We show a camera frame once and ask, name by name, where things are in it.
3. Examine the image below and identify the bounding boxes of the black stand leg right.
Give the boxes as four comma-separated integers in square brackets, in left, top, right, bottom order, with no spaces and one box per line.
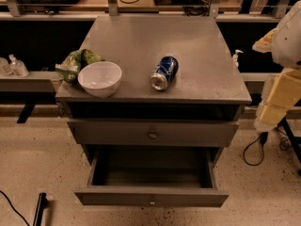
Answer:
[279,119,301,163]

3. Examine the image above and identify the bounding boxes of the black stand leg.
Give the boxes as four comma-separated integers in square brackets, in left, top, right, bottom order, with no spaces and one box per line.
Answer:
[279,119,301,163]
[33,192,48,226]

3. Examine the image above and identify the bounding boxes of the grey drawer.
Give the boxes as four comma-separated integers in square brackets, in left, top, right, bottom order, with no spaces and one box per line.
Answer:
[68,119,239,148]
[75,146,229,207]

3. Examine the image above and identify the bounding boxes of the white bowl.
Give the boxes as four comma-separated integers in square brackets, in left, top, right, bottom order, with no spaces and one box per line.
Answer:
[77,61,122,98]

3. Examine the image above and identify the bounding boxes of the black stand leg left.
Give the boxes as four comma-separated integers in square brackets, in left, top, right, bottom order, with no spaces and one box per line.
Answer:
[33,192,48,226]

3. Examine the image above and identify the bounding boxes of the clear container far left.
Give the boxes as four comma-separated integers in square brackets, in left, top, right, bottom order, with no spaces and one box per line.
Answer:
[0,57,12,75]

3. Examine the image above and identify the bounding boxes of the green chip bag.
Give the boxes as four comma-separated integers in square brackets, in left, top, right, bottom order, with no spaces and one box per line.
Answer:
[55,49,104,84]

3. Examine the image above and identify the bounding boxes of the grey drawer cabinet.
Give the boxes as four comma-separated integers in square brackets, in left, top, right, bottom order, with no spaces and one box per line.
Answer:
[55,14,253,162]

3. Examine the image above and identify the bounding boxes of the white pump bottle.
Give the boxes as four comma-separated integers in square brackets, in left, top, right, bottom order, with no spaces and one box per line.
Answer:
[232,49,243,68]

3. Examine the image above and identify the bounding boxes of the black cable on floor right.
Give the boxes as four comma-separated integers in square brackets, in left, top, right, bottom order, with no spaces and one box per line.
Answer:
[242,127,293,168]

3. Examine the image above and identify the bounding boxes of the grey top drawer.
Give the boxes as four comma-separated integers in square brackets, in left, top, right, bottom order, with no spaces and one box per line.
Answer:
[68,119,239,148]

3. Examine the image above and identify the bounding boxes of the blue soda can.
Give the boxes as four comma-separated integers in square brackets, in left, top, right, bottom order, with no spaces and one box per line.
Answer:
[150,56,179,91]

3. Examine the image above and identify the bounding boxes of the black cable floor left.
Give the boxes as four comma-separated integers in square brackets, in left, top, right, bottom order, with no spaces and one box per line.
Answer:
[0,190,30,226]

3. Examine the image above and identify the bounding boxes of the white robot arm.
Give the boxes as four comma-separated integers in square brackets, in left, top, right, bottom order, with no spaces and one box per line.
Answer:
[252,1,301,132]

